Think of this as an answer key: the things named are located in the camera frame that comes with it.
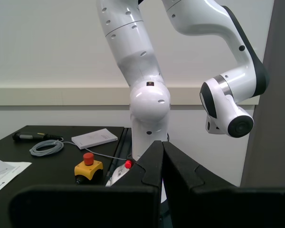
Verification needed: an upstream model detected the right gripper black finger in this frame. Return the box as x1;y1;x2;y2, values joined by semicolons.
9;140;163;228
163;141;285;228

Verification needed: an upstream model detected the yellow emergency stop button box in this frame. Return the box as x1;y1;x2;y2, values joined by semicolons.
74;153;103;185

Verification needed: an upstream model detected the thick white booklet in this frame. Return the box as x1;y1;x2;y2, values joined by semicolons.
71;128;118;151

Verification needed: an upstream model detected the grey partition panel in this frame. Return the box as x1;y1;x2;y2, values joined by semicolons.
239;0;285;188

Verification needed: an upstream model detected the white printed paper sheet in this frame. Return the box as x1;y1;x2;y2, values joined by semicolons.
0;161;33;198

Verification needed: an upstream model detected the grey coiled cable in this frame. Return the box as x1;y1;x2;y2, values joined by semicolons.
29;139;129;160

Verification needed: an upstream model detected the black grey handle device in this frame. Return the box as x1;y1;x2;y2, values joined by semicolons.
12;132;64;143

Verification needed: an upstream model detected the beige wall trunking rail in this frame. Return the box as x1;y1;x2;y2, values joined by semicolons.
0;86;262;107

